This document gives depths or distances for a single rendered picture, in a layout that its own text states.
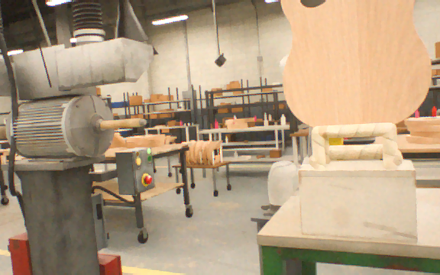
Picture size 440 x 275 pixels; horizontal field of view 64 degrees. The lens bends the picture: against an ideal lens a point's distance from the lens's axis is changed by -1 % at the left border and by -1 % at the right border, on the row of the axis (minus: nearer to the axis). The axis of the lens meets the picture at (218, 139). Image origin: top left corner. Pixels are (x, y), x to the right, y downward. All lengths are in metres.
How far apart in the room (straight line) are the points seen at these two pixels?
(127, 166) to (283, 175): 0.78
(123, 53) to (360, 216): 0.84
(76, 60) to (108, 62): 0.14
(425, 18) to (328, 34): 11.44
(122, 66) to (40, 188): 0.67
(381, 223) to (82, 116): 1.07
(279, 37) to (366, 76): 11.71
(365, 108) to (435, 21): 11.47
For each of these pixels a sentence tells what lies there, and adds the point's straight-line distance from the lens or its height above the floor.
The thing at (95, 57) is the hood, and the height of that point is 1.48.
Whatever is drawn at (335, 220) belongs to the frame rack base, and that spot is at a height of 0.97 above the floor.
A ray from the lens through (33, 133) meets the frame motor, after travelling 1.58.
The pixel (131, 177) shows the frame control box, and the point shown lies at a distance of 1.67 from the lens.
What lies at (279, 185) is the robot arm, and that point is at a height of 0.87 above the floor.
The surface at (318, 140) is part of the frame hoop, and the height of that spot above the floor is 1.18.
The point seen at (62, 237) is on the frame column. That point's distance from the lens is 1.62.
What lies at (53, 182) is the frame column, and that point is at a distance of 1.57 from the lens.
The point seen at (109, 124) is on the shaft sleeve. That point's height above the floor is 1.25.
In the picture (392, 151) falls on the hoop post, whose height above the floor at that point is 1.14.
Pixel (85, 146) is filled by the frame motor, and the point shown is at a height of 1.18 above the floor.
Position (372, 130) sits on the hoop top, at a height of 1.20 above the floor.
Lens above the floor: 1.27
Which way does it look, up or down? 5 degrees down
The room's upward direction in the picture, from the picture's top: 4 degrees counter-clockwise
